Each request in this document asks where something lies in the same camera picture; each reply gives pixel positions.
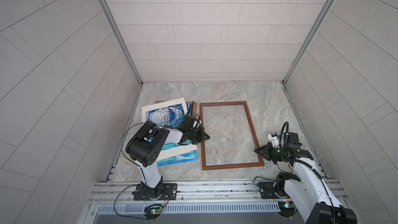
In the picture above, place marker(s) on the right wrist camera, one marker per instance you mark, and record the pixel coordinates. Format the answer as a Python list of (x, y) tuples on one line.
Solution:
[(274, 139)]

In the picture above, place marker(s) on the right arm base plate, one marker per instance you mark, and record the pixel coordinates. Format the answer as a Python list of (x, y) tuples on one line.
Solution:
[(267, 191)]

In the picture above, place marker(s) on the left corner aluminium post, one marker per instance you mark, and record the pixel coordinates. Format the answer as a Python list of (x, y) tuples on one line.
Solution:
[(118, 37)]

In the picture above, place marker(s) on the controller circuit board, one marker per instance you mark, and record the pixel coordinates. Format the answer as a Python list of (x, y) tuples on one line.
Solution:
[(155, 209), (287, 208)]

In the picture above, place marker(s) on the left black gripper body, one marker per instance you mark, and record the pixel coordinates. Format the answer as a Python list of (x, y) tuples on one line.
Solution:
[(193, 135)]

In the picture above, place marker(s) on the right corner aluminium post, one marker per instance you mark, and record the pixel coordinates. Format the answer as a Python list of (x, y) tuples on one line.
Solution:
[(327, 6)]

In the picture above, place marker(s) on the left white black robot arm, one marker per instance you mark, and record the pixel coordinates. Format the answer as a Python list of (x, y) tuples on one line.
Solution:
[(168, 130)]

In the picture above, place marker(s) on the brown wooden picture frame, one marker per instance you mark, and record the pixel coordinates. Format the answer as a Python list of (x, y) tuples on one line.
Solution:
[(233, 138)]

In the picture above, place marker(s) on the aluminium mounting rail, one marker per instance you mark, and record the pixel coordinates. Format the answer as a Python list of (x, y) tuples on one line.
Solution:
[(186, 192)]

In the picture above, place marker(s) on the blue poster photo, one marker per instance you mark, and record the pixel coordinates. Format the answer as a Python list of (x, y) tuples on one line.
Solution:
[(172, 152)]

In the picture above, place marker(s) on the right controller circuit board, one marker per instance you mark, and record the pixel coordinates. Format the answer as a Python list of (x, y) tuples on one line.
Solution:
[(287, 208)]

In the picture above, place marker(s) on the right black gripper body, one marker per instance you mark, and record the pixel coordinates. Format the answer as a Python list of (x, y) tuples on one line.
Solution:
[(278, 154)]

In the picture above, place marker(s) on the corner aluminium post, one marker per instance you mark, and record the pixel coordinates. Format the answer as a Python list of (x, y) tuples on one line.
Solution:
[(327, 6), (118, 37)]

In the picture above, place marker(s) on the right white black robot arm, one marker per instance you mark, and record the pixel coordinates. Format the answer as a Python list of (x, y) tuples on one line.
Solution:
[(307, 189)]

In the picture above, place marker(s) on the left controller circuit board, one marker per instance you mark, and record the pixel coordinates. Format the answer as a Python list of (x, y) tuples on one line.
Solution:
[(155, 209)]

